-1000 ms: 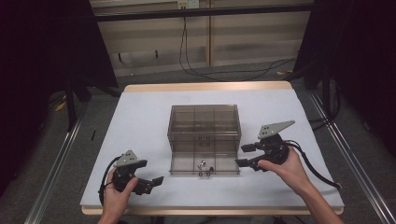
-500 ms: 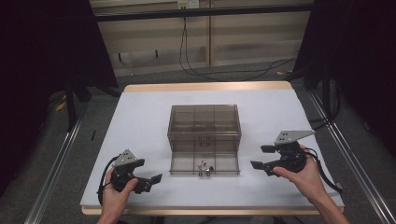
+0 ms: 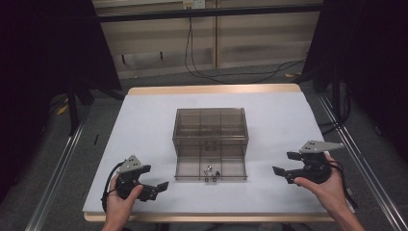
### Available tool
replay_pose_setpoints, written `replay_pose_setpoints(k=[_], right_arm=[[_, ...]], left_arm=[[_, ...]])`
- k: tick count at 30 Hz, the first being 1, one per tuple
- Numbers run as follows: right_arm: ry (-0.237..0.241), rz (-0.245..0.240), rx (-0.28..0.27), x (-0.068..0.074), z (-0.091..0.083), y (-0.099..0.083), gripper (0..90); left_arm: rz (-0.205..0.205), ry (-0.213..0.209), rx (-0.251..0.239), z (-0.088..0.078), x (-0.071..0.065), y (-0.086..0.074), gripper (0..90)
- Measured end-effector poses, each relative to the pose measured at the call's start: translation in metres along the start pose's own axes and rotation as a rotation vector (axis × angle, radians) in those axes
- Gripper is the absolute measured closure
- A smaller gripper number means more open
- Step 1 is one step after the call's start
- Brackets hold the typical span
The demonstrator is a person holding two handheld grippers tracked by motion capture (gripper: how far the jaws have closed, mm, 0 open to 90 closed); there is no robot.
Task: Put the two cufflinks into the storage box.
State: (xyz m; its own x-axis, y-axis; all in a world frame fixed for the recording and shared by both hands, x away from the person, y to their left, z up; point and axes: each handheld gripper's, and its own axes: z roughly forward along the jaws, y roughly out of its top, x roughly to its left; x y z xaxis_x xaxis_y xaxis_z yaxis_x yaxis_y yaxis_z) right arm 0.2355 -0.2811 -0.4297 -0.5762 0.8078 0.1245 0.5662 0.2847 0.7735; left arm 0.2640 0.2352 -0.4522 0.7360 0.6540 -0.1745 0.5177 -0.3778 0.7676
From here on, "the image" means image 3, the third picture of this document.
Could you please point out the aluminium floor rail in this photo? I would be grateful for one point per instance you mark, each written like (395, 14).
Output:
(54, 179)
(362, 160)

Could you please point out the white wall outlet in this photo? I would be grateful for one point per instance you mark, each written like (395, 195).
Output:
(194, 4)

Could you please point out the small silver metal clip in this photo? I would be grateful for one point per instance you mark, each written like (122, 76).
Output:
(209, 168)

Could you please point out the black metal stand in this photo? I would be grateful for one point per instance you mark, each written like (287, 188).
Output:
(73, 112)

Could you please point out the wooden table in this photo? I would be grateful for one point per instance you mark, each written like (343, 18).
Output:
(211, 89)

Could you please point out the black horizontal bar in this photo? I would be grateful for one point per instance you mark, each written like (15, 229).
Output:
(208, 12)

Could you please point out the smoky clear plastic drawer cabinet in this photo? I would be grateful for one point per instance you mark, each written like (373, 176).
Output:
(210, 125)

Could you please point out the white table cover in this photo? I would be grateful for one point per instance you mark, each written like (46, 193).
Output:
(147, 128)

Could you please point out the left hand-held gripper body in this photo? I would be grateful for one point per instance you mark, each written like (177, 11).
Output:
(130, 176)

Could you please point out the small black clip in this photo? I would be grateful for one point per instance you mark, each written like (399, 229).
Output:
(218, 174)

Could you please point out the black curtain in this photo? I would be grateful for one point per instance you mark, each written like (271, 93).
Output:
(369, 64)
(38, 64)

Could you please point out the person's left hand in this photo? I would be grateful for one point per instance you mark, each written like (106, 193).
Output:
(117, 208)

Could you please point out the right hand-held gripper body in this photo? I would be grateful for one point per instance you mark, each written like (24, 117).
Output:
(316, 168)

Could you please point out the person's right hand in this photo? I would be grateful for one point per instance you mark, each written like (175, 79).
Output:
(332, 192)

